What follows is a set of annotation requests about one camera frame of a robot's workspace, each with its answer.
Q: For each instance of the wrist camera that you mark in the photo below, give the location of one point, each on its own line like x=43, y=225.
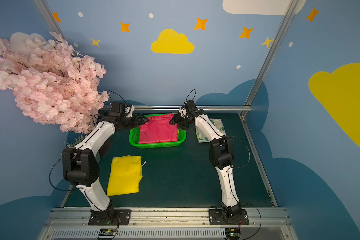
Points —
x=189, y=107
x=121, y=110

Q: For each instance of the aluminium front rail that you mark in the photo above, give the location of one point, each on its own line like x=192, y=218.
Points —
x=168, y=224

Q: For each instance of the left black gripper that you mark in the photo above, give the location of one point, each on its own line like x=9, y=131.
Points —
x=135, y=120

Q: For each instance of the plain yellow raincoat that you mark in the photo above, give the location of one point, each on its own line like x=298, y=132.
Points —
x=125, y=176

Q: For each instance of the magenta raincoat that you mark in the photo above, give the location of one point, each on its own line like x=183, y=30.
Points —
x=158, y=130

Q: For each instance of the right aluminium frame post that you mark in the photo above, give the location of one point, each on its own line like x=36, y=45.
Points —
x=291, y=11

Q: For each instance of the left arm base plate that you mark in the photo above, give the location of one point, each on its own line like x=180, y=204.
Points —
x=110, y=218

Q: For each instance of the left aluminium frame post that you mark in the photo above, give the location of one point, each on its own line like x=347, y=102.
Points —
x=48, y=16

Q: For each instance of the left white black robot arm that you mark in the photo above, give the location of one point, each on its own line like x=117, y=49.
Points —
x=81, y=168

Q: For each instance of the left green circuit board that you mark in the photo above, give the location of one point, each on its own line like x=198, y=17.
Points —
x=107, y=233

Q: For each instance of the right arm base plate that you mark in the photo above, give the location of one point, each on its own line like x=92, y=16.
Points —
x=218, y=217

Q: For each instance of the white dinosaur print raincoat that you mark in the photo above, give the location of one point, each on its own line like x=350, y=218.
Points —
x=209, y=129

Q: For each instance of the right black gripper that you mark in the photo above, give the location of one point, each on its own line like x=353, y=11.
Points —
x=179, y=119

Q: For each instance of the green circuit board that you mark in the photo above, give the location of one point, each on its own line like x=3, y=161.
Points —
x=107, y=233
x=232, y=233

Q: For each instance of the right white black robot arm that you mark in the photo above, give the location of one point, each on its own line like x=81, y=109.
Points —
x=221, y=156

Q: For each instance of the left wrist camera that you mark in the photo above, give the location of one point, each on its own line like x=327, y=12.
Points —
x=121, y=110

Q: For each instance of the aluminium frame post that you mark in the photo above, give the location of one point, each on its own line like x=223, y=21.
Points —
x=48, y=16
x=291, y=11

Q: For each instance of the right green circuit board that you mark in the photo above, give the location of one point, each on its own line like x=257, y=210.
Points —
x=232, y=233

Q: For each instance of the pink cherry blossom tree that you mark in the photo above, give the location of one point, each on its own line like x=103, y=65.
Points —
x=53, y=84

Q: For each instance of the small green potted plant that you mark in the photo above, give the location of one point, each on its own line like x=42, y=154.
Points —
x=71, y=143

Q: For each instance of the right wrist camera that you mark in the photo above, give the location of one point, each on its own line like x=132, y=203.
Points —
x=189, y=107

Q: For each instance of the green plastic basket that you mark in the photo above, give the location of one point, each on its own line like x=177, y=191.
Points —
x=134, y=138

